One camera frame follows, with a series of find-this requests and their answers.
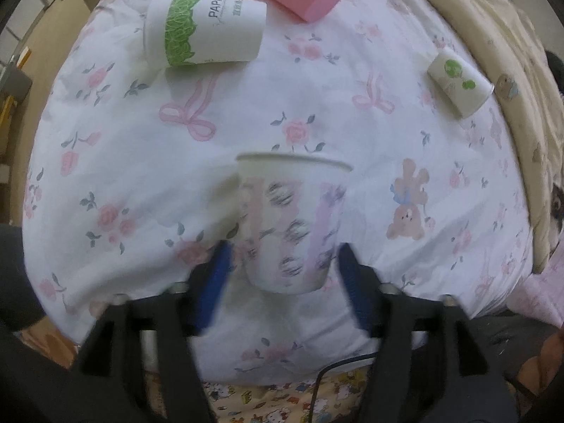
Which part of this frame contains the cream bear print duvet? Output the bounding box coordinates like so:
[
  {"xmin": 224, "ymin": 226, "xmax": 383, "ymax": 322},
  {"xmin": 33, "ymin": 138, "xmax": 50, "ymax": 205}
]
[{"xmin": 428, "ymin": 0, "xmax": 563, "ymax": 273}]

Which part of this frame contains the green band paper cup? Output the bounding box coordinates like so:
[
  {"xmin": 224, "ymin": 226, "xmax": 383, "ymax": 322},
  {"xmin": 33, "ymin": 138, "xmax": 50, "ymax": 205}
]
[{"xmin": 143, "ymin": 0, "xmax": 267, "ymax": 69}]

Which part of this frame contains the green tree paper cup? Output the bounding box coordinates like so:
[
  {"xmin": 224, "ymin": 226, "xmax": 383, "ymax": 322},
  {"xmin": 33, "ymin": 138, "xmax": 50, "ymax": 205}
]
[{"xmin": 427, "ymin": 47, "xmax": 494, "ymax": 117}]

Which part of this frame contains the white floral bed sheet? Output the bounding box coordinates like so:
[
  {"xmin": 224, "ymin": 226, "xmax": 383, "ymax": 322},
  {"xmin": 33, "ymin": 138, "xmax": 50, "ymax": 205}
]
[{"xmin": 21, "ymin": 0, "xmax": 537, "ymax": 386}]

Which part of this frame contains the Hello Kitty paper cup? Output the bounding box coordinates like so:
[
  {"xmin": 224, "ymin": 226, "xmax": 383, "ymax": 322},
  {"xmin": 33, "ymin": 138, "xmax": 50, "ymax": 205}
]
[{"xmin": 236, "ymin": 152, "xmax": 353, "ymax": 294}]

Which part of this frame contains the black cable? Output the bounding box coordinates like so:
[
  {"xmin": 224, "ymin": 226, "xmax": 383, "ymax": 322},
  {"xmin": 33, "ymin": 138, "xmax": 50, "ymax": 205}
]
[{"xmin": 307, "ymin": 352, "xmax": 380, "ymax": 423}]

